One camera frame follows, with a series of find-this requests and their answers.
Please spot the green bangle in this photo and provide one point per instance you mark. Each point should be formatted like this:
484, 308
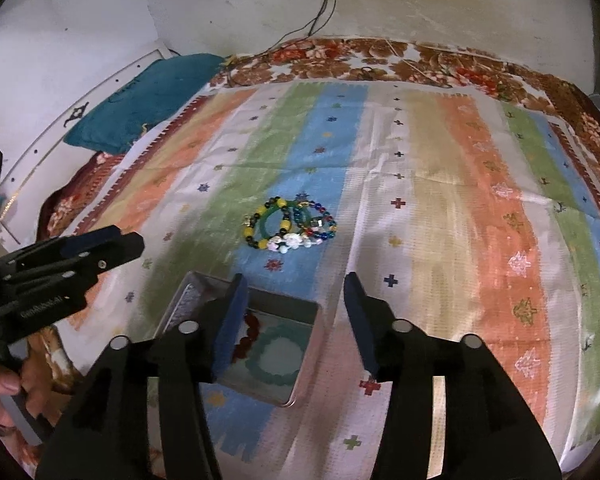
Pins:
267, 230

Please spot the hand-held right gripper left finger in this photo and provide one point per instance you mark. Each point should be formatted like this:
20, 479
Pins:
230, 330

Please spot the white perforated rail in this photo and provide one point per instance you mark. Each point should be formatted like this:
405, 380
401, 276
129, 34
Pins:
45, 145

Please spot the metal tin box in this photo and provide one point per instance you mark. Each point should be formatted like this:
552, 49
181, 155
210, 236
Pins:
190, 300

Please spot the striped woven mat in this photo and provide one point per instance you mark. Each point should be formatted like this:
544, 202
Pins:
430, 210

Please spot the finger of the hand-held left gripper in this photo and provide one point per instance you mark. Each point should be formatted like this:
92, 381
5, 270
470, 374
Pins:
45, 305
105, 247

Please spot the teal pillow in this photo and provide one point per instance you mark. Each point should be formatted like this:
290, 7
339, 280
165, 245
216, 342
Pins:
140, 100

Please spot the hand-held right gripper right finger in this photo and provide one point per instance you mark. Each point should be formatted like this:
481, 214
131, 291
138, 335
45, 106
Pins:
360, 325

